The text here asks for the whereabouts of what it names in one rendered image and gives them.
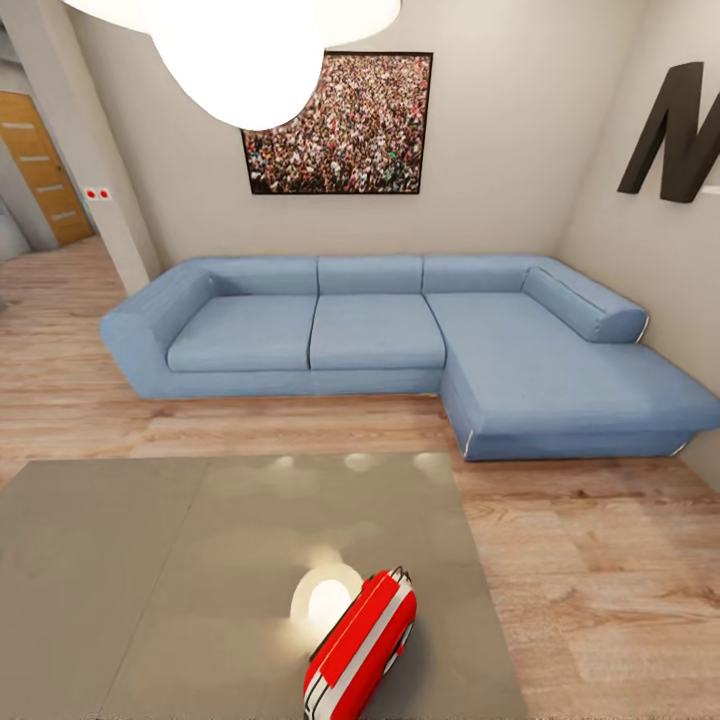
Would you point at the sofa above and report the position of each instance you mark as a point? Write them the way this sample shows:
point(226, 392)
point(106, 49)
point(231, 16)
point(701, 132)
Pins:
point(530, 358)

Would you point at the coffee table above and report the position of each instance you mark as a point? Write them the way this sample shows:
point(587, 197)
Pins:
point(197, 588)

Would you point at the door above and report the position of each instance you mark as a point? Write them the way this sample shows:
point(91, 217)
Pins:
point(39, 164)

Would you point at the radio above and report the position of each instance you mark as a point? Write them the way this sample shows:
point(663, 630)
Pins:
point(358, 652)

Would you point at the picture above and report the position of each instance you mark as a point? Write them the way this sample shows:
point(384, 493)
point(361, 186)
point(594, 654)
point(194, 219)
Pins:
point(361, 132)

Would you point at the decorative sign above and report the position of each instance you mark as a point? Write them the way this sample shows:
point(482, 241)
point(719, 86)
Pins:
point(689, 154)

